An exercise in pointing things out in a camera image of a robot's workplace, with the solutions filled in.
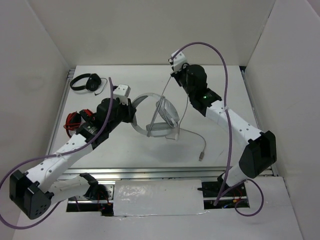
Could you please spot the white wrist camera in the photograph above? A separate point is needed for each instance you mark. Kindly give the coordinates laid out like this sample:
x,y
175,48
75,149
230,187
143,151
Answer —
x,y
122,92
177,61

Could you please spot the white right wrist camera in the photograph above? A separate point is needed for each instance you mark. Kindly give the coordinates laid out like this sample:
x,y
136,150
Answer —
x,y
177,61

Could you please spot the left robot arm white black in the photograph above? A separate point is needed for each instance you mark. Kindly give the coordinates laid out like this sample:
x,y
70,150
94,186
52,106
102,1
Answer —
x,y
35,190

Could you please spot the white foil-covered panel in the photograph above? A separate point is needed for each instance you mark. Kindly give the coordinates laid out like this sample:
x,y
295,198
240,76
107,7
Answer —
x,y
158,198

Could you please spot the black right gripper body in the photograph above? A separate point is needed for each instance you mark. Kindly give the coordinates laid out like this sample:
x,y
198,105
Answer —
x,y
181,76

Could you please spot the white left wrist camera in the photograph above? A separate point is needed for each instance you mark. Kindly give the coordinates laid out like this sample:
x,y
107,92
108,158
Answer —
x,y
122,92

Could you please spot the red black headphones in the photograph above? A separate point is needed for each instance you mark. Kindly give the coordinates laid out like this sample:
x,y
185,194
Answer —
x,y
75,119

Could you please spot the front aluminium rail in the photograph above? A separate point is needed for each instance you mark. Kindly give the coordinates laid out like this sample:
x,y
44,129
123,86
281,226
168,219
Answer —
x,y
159,173

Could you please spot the white over-ear headphones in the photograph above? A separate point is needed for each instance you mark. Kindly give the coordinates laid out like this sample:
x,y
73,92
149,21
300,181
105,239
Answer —
x,y
165,119

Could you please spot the black on-ear headphones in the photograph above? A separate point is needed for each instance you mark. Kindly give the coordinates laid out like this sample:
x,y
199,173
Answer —
x,y
94,83

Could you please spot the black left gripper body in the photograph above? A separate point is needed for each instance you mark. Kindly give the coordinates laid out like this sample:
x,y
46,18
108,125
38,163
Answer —
x,y
124,114

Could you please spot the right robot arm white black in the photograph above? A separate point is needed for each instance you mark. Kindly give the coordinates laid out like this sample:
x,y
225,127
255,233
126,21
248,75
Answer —
x,y
259,148

